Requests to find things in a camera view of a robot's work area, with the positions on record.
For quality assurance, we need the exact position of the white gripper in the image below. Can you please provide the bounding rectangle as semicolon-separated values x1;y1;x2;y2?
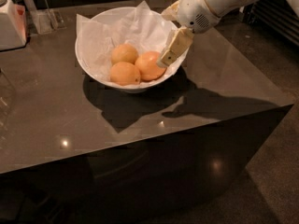
157;0;221;68

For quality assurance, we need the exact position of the orange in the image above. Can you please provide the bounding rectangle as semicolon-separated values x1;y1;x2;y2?
135;51;165;81
111;44;138;64
110;62;141;86

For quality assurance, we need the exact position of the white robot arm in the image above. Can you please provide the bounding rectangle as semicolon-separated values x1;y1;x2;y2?
157;0;299;68

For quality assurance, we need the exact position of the white ceramic bowl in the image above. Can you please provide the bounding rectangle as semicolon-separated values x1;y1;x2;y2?
74;6;188;94

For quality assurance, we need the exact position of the white paper liner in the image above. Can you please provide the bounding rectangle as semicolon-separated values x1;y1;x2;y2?
76;0;191;87

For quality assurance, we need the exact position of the dark slatted vent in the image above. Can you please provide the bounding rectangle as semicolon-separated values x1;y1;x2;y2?
246;0;299;46

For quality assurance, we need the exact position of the white appliance with orange label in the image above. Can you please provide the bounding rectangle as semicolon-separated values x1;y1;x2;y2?
0;0;27;50

